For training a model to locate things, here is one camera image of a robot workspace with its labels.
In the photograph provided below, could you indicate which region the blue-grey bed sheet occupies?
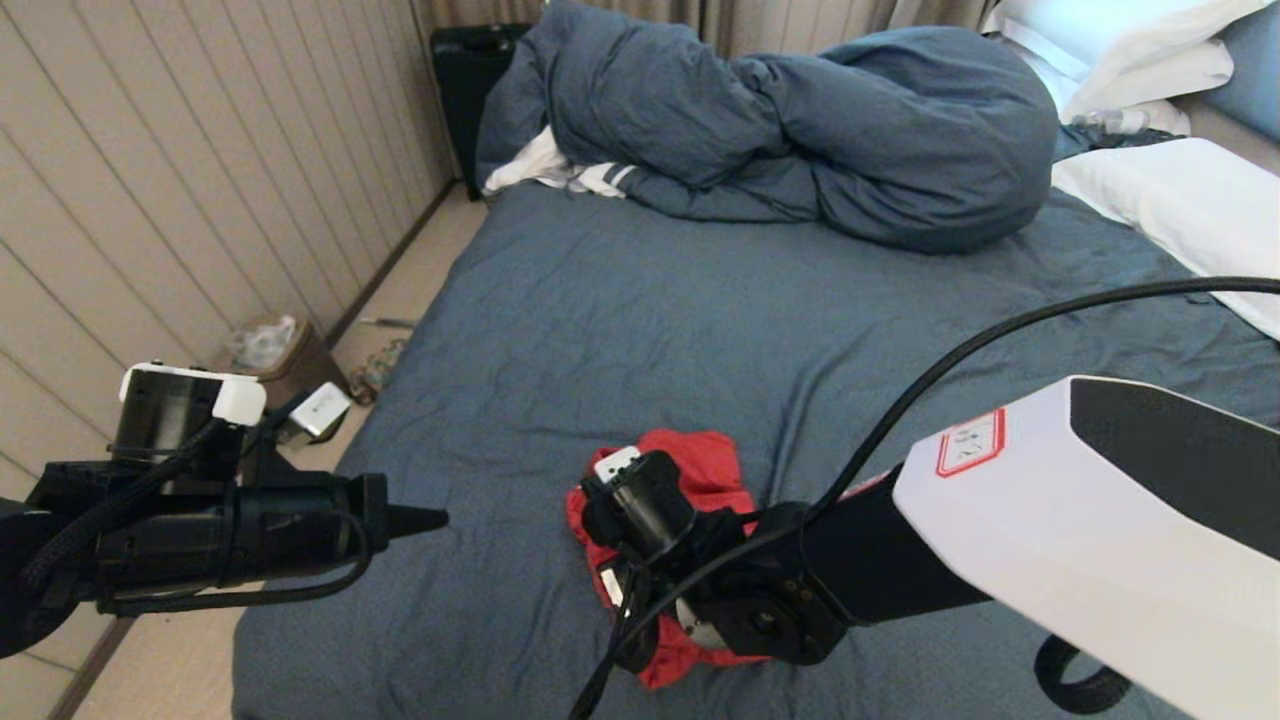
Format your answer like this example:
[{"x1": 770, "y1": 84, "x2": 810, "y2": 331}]
[{"x1": 232, "y1": 180, "x2": 1280, "y2": 720}]

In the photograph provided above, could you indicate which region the clear plastic bin bag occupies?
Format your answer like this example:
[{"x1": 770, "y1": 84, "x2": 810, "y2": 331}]
[{"x1": 228, "y1": 315, "x2": 298, "y2": 371}]

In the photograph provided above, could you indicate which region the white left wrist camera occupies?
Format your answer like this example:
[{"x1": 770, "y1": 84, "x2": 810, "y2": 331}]
[{"x1": 283, "y1": 383, "x2": 353, "y2": 443}]

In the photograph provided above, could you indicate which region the clear plastic bottle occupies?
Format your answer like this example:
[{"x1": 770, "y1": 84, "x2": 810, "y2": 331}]
[{"x1": 1070, "y1": 108, "x2": 1151, "y2": 136}]

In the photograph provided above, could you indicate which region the blue pillow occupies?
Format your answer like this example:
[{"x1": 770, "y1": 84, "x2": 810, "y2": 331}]
[{"x1": 1200, "y1": 5, "x2": 1280, "y2": 144}]

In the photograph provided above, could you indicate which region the brown trash bin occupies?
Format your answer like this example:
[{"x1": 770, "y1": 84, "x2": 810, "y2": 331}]
[{"x1": 210, "y1": 318, "x2": 353, "y2": 406}]

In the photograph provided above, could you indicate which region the pair of slippers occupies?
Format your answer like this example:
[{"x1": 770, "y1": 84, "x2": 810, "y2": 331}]
[{"x1": 350, "y1": 340, "x2": 409, "y2": 406}]

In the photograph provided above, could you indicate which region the crumpled blue-grey duvet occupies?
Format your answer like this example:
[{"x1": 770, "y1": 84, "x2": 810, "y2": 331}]
[{"x1": 477, "y1": 0, "x2": 1059, "y2": 254}]

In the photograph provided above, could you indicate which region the black hanging strap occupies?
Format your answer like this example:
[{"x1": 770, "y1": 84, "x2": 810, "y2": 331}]
[{"x1": 1035, "y1": 635, "x2": 1131, "y2": 716}]

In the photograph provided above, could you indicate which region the white striped garment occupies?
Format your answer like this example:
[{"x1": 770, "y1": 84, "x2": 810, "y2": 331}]
[{"x1": 483, "y1": 125, "x2": 637, "y2": 199}]

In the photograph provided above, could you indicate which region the large white pillow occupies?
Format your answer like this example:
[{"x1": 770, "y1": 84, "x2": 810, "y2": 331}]
[{"x1": 1052, "y1": 138, "x2": 1280, "y2": 341}]

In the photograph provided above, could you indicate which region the black suitcase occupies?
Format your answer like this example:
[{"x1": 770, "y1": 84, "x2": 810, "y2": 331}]
[{"x1": 430, "y1": 24, "x2": 534, "y2": 201}]

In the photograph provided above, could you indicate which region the grey bed headboard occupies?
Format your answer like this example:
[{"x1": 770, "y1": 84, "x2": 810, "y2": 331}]
[{"x1": 1170, "y1": 92, "x2": 1280, "y2": 176}]

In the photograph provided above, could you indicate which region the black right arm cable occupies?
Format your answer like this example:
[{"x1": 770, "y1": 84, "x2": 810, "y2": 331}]
[{"x1": 568, "y1": 277, "x2": 1280, "y2": 720}]

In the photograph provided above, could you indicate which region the red T-shirt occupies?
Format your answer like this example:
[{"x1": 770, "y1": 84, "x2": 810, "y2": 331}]
[{"x1": 565, "y1": 430, "x2": 761, "y2": 691}]

